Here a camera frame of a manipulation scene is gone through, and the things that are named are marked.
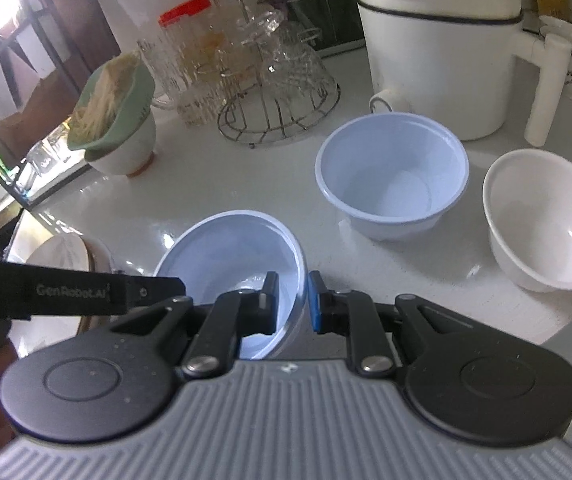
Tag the brown wooden cutting board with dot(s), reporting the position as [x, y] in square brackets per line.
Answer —
[53, 47]

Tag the red-lidded clear jar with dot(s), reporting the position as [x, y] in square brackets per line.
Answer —
[201, 56]

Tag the white electric cooking pot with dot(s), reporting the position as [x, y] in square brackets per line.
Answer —
[453, 61]

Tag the green strainer basket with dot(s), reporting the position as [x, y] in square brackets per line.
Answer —
[133, 110]

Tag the black metal dish rack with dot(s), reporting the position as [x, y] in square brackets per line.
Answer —
[47, 167]

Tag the light blue plastic bowl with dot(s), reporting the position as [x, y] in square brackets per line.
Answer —
[393, 175]

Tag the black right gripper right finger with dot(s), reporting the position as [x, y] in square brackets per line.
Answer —
[382, 339]

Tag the white leaf-patterned plate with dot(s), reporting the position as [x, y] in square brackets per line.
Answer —
[61, 251]

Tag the white bowl under strainer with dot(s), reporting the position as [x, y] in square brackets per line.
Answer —
[131, 157]

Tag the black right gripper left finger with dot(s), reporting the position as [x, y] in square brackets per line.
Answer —
[203, 341]

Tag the white ceramic bowl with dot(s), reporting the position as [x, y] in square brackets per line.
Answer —
[527, 199]

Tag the wire glass holder rack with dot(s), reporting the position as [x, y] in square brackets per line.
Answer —
[284, 91]

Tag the dry noodle bundle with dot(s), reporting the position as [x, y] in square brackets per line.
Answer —
[91, 121]

